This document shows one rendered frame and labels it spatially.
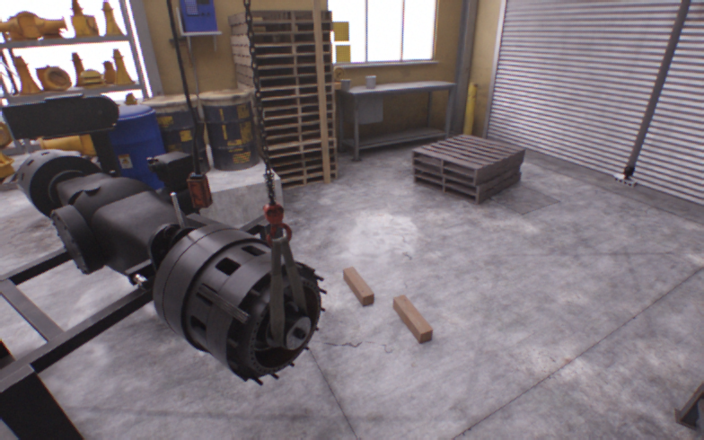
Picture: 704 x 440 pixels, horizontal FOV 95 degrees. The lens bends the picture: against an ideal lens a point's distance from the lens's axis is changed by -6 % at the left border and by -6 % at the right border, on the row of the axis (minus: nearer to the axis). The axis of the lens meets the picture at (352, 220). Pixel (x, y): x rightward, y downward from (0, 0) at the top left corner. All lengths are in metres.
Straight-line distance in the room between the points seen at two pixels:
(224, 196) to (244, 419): 2.42
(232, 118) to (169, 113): 0.66
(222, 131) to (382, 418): 3.41
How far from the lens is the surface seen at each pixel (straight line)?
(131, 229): 2.08
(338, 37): 6.37
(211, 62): 5.68
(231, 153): 4.42
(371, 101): 5.88
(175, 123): 4.27
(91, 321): 2.25
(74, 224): 2.43
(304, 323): 1.45
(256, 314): 1.33
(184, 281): 1.53
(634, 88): 5.97
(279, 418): 2.26
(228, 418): 2.33
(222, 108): 4.30
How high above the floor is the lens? 1.89
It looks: 28 degrees down
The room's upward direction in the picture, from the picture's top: 1 degrees counter-clockwise
